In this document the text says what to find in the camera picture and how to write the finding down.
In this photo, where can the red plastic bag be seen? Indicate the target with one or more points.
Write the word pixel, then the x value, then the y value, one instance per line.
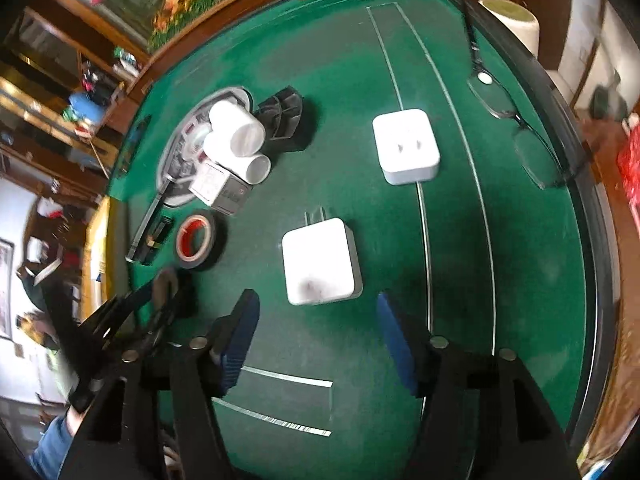
pixel 631 170

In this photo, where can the black tape roll red core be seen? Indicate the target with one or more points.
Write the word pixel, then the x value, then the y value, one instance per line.
pixel 205 257

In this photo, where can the blue kettle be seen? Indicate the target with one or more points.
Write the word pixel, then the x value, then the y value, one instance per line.
pixel 85 107

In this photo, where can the small silver medicine box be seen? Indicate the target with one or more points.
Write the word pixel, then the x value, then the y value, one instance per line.
pixel 220 190

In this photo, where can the white plastic cup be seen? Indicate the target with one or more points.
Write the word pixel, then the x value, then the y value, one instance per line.
pixel 237 125
pixel 242 162

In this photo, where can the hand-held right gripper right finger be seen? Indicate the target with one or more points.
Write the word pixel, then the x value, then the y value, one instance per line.
pixel 400 345

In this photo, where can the black thermos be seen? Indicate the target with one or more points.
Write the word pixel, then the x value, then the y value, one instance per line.
pixel 102 87

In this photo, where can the black plastic holder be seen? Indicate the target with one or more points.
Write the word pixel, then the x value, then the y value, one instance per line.
pixel 282 117

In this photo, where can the black long case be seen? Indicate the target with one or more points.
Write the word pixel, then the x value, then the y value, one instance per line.
pixel 141 227

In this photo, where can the round table control panel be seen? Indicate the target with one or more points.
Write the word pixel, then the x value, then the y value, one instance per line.
pixel 187 132

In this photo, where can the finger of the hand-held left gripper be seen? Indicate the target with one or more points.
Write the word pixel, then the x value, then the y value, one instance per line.
pixel 122 306
pixel 162 322

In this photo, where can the black bottle gold band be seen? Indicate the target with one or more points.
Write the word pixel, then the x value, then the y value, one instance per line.
pixel 160 237

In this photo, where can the yellow cardboard box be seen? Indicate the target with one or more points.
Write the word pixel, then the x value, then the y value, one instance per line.
pixel 95 240

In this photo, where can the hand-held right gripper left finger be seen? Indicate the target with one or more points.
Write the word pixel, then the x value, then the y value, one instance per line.
pixel 237 345

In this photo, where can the artificial flower display case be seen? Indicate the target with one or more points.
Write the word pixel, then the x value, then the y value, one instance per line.
pixel 175 0

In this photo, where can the person's left forearm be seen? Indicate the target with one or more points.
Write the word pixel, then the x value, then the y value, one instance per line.
pixel 50 447

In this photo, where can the white cube charger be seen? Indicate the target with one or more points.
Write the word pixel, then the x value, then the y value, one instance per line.
pixel 405 145

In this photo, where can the person's left hand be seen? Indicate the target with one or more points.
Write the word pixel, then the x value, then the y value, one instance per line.
pixel 75 417

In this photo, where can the black frame eyeglasses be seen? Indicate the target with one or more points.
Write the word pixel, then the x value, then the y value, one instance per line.
pixel 492 97

